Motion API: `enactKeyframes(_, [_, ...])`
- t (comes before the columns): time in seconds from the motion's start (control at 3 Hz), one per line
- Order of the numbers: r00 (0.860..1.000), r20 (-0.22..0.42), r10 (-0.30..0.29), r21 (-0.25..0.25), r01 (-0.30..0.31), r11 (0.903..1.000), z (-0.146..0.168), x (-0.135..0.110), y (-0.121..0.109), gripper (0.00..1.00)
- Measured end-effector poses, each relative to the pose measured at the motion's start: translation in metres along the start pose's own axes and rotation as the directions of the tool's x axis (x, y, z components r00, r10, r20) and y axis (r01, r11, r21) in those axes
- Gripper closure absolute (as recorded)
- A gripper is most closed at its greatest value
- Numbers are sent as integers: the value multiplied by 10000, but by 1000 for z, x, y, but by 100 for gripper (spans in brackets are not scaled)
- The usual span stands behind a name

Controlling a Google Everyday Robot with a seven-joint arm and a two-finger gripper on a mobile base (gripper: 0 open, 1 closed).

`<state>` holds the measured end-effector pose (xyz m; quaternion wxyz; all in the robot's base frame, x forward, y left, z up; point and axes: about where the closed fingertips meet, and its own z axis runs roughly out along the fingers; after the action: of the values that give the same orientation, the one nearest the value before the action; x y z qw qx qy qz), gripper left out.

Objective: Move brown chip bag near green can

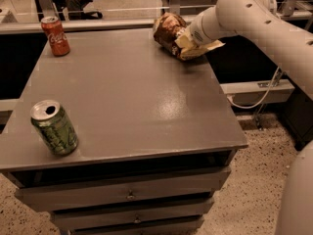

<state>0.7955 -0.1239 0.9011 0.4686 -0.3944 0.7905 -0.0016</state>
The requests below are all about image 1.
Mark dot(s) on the middle drawer knob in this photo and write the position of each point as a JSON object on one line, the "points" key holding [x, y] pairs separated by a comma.
{"points": [[137, 219]]}

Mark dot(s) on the green soda can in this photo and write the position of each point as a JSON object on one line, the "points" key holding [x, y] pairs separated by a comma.
{"points": [[50, 120]]}

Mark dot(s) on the top drawer knob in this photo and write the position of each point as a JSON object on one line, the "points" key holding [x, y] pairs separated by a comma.
{"points": [[131, 196]]}

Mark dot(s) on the brown chip bag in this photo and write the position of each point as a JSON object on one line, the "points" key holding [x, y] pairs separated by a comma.
{"points": [[165, 30]]}

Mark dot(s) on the drawer knob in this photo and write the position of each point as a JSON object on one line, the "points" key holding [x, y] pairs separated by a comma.
{"points": [[137, 219], [131, 196]]}

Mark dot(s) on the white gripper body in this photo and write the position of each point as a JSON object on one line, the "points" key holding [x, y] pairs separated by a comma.
{"points": [[198, 33]]}

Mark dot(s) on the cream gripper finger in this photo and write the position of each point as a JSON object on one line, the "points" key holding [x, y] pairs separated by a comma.
{"points": [[184, 40]]}

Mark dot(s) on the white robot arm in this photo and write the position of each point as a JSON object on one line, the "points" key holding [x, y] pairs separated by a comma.
{"points": [[291, 49]]}

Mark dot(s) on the metal railing frame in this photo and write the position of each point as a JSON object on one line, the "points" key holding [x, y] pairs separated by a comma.
{"points": [[23, 15]]}

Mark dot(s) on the red cola can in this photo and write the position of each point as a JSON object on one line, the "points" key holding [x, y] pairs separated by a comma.
{"points": [[57, 39]]}

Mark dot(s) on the grey drawer cabinet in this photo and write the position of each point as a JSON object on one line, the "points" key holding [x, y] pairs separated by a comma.
{"points": [[145, 122]]}

